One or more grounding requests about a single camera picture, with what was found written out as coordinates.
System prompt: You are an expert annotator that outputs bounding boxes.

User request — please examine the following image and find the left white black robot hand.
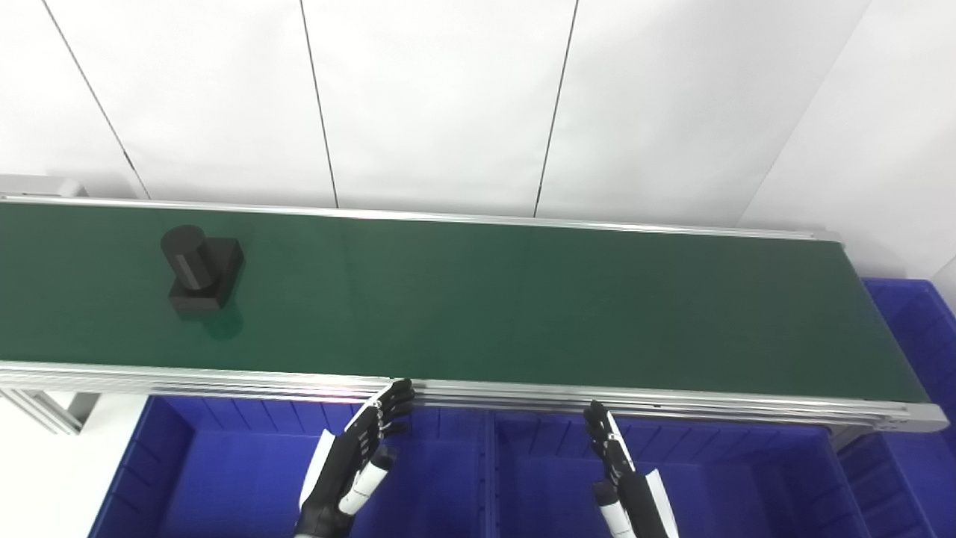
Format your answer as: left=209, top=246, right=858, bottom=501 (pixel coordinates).
left=295, top=378, right=416, bottom=538

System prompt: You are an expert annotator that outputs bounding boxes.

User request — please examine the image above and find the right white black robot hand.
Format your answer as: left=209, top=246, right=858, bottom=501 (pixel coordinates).
left=583, top=400, right=680, bottom=538

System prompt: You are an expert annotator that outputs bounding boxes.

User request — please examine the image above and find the black cylinder block part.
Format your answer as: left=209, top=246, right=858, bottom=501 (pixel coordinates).
left=161, top=226, right=245, bottom=313

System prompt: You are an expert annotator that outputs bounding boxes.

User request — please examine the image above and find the blue plastic bin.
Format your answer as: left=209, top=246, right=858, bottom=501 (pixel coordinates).
left=88, top=396, right=494, bottom=538
left=485, top=411, right=871, bottom=538
left=836, top=278, right=956, bottom=538

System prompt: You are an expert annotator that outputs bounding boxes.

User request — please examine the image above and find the green conveyor belt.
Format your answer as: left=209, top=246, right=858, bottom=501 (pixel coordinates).
left=0, top=196, right=949, bottom=434

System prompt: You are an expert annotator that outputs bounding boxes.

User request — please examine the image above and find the aluminium conveyor support leg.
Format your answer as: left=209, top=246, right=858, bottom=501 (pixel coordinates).
left=0, top=389, right=102, bottom=436

